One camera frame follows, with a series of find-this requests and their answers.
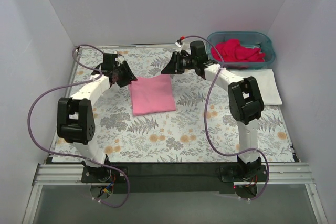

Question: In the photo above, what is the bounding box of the pink t shirt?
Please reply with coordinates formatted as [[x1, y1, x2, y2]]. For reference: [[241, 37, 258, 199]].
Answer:
[[129, 74, 176, 116]]

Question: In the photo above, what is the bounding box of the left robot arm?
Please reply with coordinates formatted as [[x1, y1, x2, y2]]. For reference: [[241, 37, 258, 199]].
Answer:
[[57, 53, 137, 182]]

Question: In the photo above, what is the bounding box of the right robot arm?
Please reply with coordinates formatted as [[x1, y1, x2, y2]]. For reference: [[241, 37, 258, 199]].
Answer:
[[161, 40, 265, 179]]

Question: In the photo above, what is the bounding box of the red t shirt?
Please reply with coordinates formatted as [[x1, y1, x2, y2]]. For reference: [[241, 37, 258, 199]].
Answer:
[[211, 39, 265, 63]]

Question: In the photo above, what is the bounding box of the floral table cloth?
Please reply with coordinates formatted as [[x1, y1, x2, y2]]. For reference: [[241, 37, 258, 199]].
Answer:
[[51, 46, 299, 163]]

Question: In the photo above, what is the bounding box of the teal plastic basket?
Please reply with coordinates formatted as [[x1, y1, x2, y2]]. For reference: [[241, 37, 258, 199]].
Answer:
[[206, 31, 276, 70]]

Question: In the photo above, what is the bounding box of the folded white t shirt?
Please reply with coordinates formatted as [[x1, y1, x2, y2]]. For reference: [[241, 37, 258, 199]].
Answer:
[[231, 69, 282, 105]]

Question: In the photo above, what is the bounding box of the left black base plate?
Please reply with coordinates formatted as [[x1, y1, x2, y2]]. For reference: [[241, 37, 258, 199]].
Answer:
[[81, 166, 125, 183]]

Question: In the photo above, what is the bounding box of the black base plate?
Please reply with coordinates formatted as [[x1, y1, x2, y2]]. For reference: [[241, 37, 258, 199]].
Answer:
[[215, 163, 267, 183], [81, 166, 125, 183]]

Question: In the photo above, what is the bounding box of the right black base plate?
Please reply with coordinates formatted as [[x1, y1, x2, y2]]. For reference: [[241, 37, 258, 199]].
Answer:
[[215, 163, 267, 183]]

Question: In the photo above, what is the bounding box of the aluminium frame rail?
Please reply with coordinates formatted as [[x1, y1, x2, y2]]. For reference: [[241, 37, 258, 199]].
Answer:
[[23, 163, 328, 223]]

